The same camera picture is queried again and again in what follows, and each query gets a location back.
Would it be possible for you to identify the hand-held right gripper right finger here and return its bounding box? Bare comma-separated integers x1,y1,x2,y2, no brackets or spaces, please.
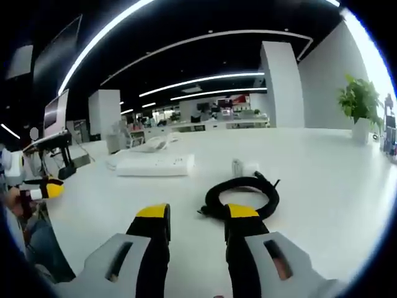
223,203,346,298

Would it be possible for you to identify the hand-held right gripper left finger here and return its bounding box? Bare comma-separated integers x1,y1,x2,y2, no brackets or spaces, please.
54,203,172,298

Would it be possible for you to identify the white charger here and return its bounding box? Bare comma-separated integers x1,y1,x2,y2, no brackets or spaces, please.
231,158,261,178

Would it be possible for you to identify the white power strip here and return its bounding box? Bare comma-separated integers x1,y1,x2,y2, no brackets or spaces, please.
115,153,196,178

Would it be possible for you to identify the white desk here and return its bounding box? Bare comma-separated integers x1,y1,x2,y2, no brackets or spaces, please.
46,126,395,298

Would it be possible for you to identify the long ceiling light strip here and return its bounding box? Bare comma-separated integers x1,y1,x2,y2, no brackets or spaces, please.
56,0,158,97

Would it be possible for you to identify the person's leg in jeans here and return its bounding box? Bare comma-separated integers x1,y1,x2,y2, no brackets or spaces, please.
24,216,77,284

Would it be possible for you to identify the computer monitor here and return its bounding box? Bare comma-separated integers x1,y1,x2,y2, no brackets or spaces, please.
43,89,70,138

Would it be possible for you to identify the white box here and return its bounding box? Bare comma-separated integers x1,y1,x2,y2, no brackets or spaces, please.
106,130,128,155

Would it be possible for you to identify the green potted plant white pot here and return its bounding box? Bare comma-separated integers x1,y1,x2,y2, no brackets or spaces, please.
337,73,386,146

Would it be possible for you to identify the dark equipment stand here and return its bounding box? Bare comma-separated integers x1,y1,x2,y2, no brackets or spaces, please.
381,93,397,164

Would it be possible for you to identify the coiled black cable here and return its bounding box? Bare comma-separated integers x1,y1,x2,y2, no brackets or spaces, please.
196,176,281,222

